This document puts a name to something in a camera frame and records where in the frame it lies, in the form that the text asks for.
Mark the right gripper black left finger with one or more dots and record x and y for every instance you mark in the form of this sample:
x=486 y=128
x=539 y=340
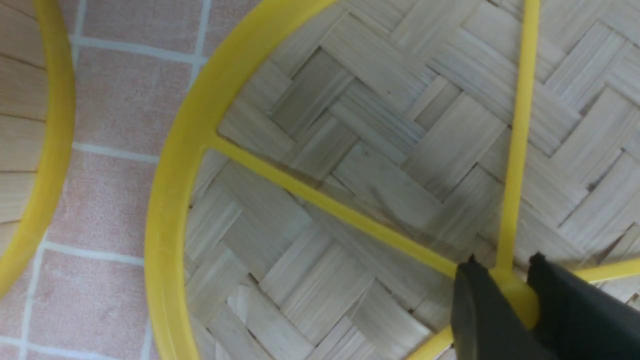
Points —
x=483 y=323

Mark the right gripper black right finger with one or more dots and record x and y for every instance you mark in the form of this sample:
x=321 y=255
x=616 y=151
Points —
x=579 y=321

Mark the yellow rimmed woven steamer lid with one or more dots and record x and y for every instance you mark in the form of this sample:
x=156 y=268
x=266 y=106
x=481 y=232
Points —
x=336 y=159

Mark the yellow rimmed bamboo steamer basket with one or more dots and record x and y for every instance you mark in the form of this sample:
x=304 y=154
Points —
x=37 y=121

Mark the pink checkered tablecloth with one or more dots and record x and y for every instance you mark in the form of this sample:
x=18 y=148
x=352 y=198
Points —
x=82 y=295

